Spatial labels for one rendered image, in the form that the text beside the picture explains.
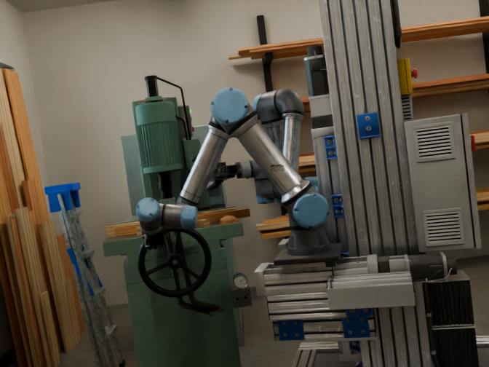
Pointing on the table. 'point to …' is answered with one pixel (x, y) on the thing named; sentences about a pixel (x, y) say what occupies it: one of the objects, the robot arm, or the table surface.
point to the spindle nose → (165, 185)
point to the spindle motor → (158, 137)
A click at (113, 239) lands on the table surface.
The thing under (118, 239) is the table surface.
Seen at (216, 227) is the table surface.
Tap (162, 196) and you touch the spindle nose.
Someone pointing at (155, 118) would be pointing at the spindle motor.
